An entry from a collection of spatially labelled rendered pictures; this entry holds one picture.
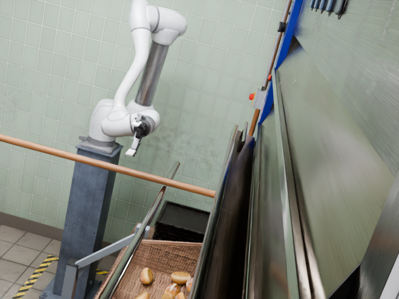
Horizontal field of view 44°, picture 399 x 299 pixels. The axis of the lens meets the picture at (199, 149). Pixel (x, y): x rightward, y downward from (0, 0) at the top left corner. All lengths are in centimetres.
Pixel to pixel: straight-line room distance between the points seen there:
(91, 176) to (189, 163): 78
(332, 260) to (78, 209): 249
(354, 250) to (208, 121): 276
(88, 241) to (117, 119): 90
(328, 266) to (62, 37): 298
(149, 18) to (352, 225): 214
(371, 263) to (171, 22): 228
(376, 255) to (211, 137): 285
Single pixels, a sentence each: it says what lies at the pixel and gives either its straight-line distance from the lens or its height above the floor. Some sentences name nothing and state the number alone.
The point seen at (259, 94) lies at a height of 149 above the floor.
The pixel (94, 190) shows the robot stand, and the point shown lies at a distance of 291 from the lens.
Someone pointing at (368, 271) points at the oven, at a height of 180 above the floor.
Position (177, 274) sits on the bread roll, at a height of 64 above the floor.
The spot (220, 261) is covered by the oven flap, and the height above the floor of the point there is 141.
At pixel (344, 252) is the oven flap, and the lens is 57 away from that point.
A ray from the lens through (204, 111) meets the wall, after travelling 325.
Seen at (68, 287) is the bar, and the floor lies 86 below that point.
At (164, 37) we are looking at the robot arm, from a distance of 268.
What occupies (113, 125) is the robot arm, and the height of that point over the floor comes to 126.
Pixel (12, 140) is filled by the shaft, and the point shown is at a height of 119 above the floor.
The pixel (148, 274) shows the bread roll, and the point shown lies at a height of 65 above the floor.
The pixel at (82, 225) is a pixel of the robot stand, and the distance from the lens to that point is 302.
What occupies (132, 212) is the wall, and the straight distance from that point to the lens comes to 359.
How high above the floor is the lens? 202
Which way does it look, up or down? 18 degrees down
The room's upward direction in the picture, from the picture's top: 14 degrees clockwise
